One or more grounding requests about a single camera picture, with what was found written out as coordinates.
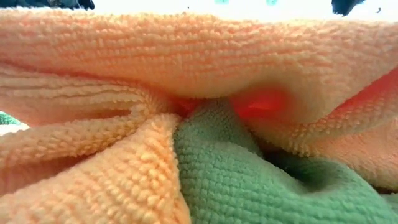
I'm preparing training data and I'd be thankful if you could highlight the orange microfiber towel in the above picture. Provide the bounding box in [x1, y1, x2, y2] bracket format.
[0, 7, 398, 224]

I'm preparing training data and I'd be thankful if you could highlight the orange and green cloth bottom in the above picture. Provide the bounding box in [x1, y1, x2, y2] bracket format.
[0, 98, 398, 224]

